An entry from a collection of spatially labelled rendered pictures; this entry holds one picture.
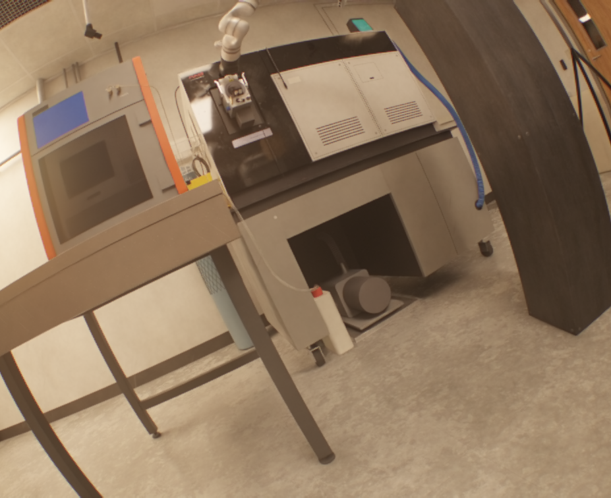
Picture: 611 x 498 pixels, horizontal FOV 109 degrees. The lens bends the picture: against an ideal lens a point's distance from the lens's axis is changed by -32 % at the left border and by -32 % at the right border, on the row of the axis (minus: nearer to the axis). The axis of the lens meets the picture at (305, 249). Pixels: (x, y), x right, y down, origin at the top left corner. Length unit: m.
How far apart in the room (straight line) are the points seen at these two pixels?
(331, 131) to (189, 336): 1.76
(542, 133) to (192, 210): 0.81
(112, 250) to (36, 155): 0.36
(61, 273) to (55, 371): 2.29
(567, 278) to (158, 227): 0.94
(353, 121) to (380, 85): 0.30
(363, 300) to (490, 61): 1.11
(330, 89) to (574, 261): 1.25
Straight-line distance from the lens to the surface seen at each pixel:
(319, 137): 1.46
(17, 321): 0.75
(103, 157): 0.77
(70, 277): 0.66
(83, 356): 2.75
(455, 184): 1.70
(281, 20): 3.43
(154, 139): 0.76
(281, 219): 1.24
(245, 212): 1.24
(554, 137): 0.90
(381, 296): 1.52
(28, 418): 0.92
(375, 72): 1.78
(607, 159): 3.08
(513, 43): 0.94
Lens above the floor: 0.55
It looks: 3 degrees down
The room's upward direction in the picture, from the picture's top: 24 degrees counter-clockwise
